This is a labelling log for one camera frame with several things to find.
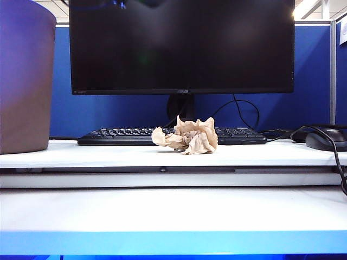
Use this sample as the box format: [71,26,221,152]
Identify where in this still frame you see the grey metal desk rail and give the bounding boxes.
[0,165,337,174]

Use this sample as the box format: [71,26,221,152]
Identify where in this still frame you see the black computer monitor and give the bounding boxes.
[68,0,295,96]

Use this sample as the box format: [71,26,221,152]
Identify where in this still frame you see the blue cubicle partition panel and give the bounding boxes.
[49,23,332,139]

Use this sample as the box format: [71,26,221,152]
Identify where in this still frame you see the black computer mouse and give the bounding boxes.
[305,129,347,152]

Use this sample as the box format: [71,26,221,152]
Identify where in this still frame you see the blue side partition panel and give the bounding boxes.
[336,21,347,126]

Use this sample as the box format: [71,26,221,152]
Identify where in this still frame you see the grey metal partition post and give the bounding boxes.
[329,20,337,125]

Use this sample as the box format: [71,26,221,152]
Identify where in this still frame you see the tan paper ball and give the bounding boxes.
[151,115,219,156]

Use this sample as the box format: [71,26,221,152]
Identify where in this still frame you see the black monitor stand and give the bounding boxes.
[166,94,196,127]

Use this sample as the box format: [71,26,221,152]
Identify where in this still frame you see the black keyboard cable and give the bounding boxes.
[259,129,293,143]

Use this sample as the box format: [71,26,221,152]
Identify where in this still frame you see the black computer keyboard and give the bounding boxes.
[77,127,268,146]

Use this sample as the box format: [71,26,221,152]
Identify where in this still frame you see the thick black mouse cable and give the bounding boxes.
[290,125,347,196]

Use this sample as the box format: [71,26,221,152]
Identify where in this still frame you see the white paper sheet on partition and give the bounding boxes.
[338,20,347,46]

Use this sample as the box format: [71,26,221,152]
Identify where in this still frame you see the thin black monitor cable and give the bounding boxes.
[208,94,260,131]

